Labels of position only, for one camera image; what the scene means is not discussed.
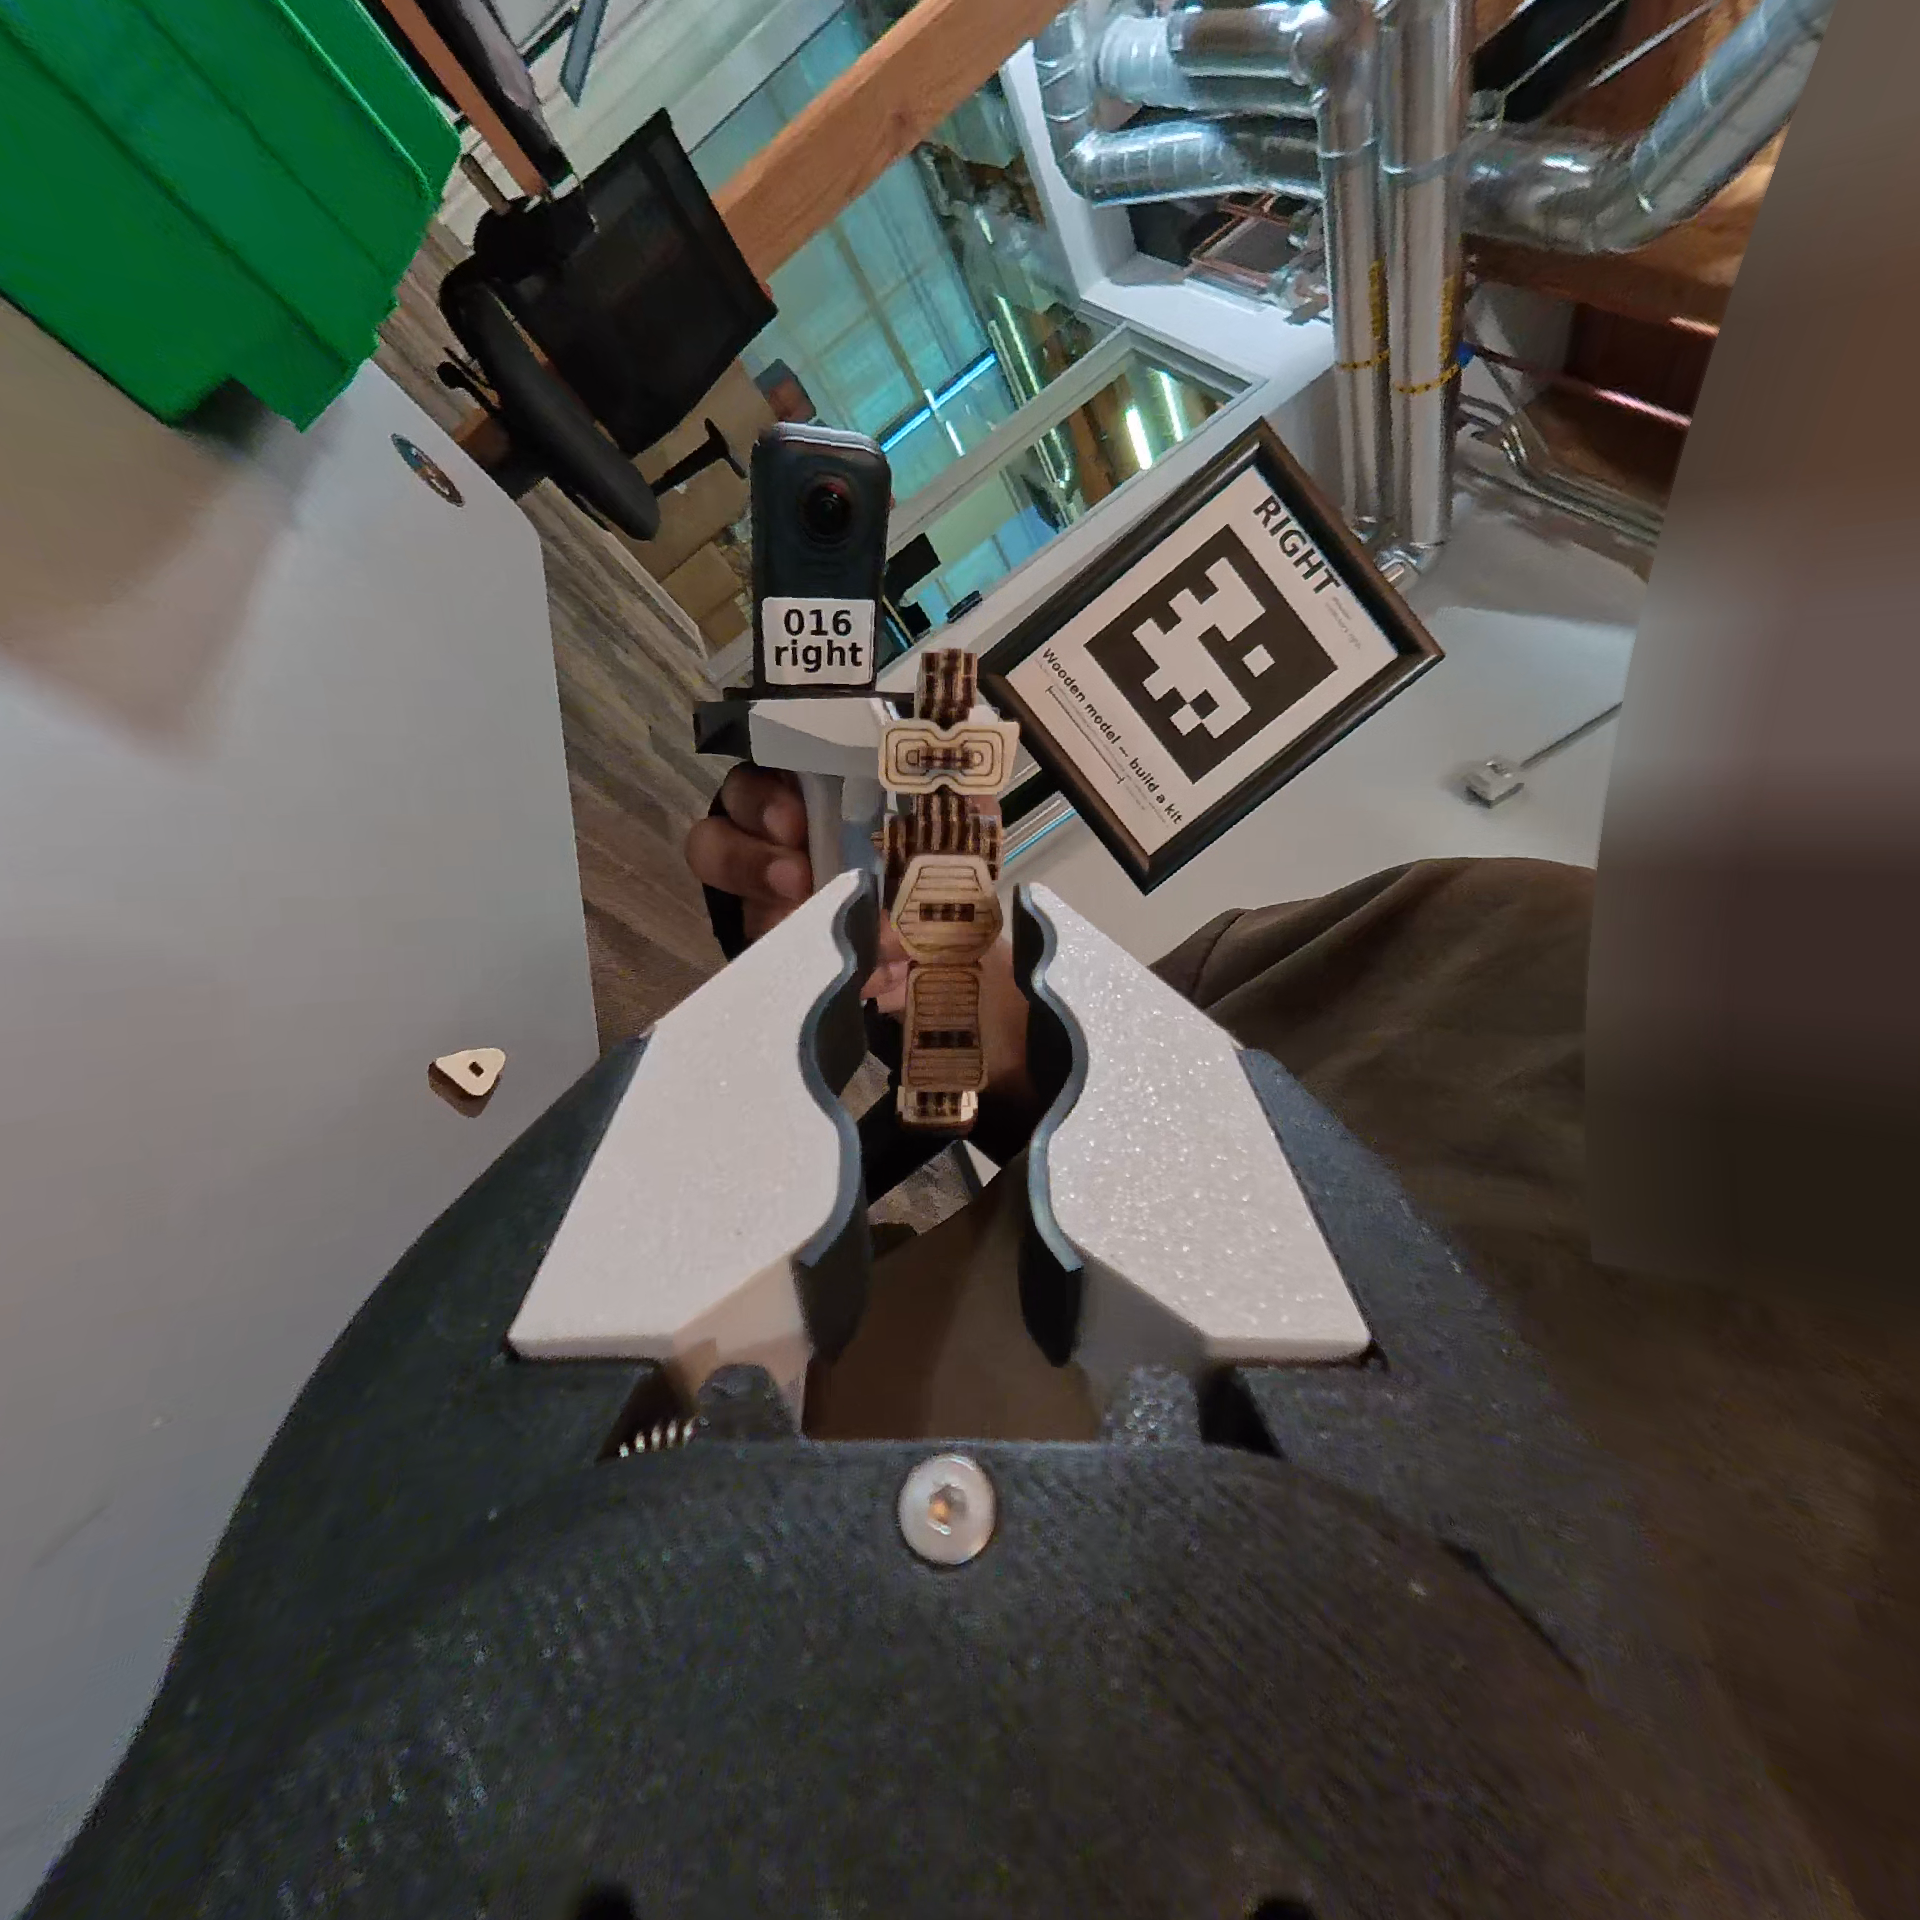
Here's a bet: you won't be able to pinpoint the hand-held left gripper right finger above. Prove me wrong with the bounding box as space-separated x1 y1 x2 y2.
1017 883 1376 1395

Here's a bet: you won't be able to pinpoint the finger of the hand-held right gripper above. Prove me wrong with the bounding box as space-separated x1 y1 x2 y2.
749 696 902 783

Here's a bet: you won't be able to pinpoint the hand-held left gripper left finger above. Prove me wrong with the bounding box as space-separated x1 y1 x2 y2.
508 867 884 1395

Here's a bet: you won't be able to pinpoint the wooden model figure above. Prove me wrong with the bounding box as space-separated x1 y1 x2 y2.
875 653 1026 1128

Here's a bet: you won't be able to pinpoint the person's right hand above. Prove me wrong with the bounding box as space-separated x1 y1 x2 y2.
688 758 912 1060

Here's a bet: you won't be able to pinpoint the stacked cardboard boxes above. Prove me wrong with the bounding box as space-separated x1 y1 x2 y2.
646 360 788 654

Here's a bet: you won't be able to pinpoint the person's olive sweater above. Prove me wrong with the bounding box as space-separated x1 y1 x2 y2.
884 855 1920 1920

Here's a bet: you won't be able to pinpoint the black office chair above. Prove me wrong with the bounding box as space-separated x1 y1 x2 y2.
438 109 779 544

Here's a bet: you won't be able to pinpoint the framed marker sign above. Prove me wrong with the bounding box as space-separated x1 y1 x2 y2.
1002 420 1445 896

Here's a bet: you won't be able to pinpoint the wooden ceiling beam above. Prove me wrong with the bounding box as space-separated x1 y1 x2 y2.
718 0 1074 287

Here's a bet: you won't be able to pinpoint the silver ventilation pipes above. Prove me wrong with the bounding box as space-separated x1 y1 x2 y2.
1035 0 1838 588

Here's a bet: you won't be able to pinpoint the green plastic bin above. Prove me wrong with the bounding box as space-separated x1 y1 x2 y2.
0 0 462 431

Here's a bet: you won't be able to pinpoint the grey cable plug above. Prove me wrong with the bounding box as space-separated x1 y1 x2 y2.
1462 705 1626 807

